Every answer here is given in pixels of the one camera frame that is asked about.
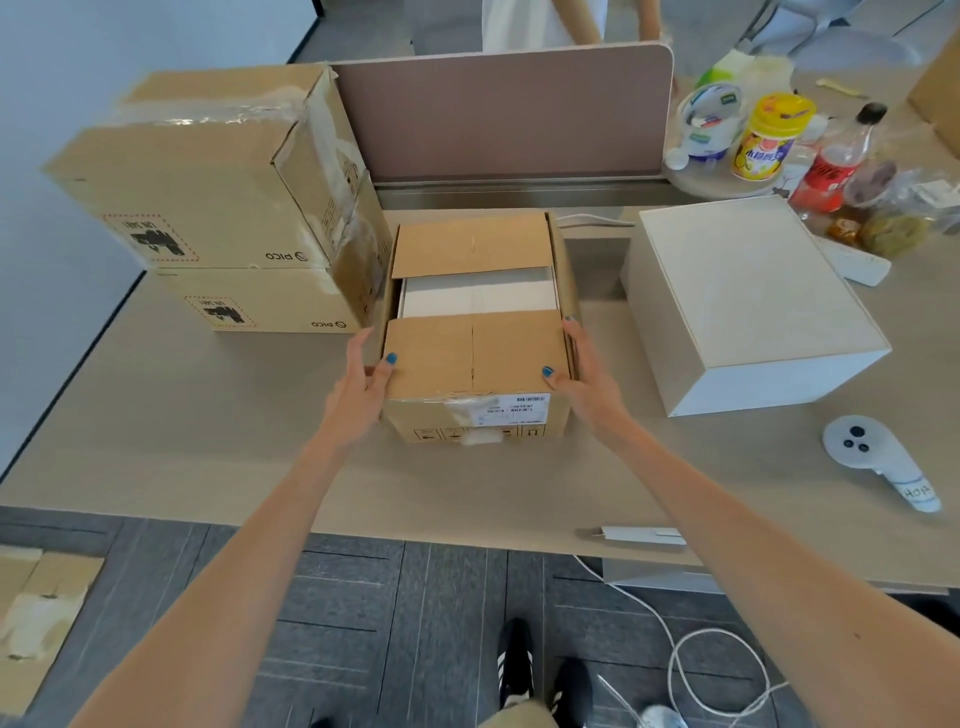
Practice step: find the person's right hand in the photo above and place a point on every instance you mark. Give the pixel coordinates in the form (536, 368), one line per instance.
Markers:
(596, 401)

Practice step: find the person's left hand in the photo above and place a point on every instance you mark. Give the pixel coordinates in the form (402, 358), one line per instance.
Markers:
(352, 405)

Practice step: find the brown cardboard box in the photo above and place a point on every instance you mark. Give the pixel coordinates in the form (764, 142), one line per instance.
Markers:
(450, 352)
(277, 300)
(941, 97)
(187, 187)
(37, 622)

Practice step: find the white utility knife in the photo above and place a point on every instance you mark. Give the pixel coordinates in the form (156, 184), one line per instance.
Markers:
(645, 535)

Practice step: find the white box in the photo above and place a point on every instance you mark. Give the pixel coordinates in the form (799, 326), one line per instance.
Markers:
(480, 292)
(742, 277)

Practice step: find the person's left forearm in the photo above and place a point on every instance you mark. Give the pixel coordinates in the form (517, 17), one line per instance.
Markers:
(217, 592)

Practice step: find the person's right forearm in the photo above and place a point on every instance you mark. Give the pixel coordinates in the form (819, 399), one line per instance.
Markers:
(787, 585)

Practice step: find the round beige shelf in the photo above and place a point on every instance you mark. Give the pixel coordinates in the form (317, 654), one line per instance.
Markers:
(709, 184)

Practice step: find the small white round cap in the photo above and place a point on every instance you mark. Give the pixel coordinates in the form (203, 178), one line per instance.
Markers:
(676, 158)

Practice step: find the white handheld controller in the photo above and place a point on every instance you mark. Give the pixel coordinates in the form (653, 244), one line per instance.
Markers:
(855, 446)

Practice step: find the black striped shoe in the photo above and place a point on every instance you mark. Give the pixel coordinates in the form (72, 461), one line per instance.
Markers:
(571, 694)
(516, 660)

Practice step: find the white tape roll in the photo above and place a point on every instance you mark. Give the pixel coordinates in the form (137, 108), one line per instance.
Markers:
(705, 142)

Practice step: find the white power strip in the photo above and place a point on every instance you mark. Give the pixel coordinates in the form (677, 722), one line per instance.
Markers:
(859, 262)

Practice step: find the yellow lid jar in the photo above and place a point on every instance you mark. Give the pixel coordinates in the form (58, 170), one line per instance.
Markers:
(765, 154)

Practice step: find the mauve desk divider panel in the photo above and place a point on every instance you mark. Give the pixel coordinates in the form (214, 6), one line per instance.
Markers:
(510, 112)

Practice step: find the small white printed bottle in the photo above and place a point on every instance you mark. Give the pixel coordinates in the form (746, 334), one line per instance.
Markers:
(799, 169)

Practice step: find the red label soda bottle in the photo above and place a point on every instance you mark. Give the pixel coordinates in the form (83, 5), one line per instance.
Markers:
(825, 176)

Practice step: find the white round floor object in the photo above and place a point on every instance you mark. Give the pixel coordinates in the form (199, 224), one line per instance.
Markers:
(664, 718)

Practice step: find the clear bag of snacks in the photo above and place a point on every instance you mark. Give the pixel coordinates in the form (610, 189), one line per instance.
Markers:
(892, 232)

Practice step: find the clear plastic cup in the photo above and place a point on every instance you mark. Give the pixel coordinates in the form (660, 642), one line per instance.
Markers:
(870, 184)

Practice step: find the green tissue pack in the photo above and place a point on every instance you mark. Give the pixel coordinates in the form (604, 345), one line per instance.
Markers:
(716, 71)

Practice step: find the white plastic tub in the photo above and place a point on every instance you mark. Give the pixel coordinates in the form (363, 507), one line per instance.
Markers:
(769, 79)

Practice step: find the small yellow packet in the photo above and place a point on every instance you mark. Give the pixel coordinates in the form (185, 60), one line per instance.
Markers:
(838, 88)

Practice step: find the grey office chair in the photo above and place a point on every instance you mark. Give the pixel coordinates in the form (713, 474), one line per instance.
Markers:
(855, 49)

